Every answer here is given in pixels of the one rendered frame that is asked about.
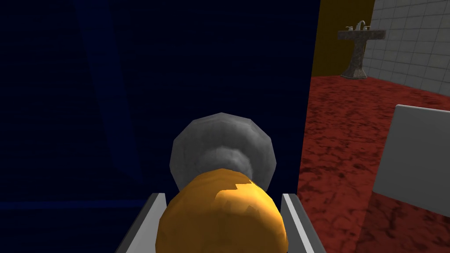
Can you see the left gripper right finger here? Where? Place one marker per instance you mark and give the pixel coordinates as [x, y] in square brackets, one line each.
[299, 228]

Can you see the grey pedestal sink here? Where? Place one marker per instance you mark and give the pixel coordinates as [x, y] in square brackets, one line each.
[359, 45]

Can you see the white box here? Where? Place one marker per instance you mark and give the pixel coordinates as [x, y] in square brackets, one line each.
[415, 158]

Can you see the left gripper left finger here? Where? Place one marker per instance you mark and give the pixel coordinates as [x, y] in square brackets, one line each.
[147, 228]

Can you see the dark blue door leaf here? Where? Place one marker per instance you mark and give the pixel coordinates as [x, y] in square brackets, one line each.
[105, 88]

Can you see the yellow and grey door knob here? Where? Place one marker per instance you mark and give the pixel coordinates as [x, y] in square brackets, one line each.
[221, 211]

